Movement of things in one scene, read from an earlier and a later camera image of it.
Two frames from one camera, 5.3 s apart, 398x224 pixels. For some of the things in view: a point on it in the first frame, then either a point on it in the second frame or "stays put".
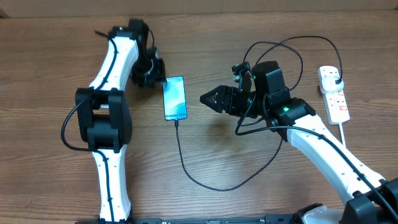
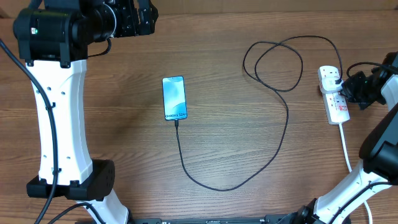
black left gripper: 158,76 to 130,27
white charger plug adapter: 328,84 stays put
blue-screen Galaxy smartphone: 175,98 stays put
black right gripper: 224,93 to 347,89
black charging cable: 271,44 stays put
